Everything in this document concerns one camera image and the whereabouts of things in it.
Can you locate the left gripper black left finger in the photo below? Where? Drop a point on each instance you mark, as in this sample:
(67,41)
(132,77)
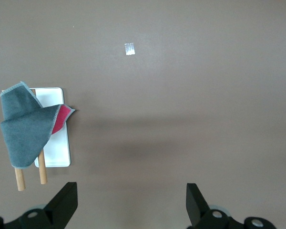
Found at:
(59,205)

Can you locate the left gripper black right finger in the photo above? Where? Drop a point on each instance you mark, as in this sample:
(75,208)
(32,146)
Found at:
(200,207)

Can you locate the grey and red cloth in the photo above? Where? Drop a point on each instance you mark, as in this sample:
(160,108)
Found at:
(23,128)

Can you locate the wooden rod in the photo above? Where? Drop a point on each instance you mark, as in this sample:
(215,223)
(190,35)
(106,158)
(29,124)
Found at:
(43,171)
(20,180)

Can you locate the white rectangular tray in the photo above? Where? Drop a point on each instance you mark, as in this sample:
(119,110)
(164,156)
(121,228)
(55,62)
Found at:
(58,148)

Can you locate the small tape patch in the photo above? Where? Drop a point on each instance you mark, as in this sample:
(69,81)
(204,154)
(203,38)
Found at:
(129,49)

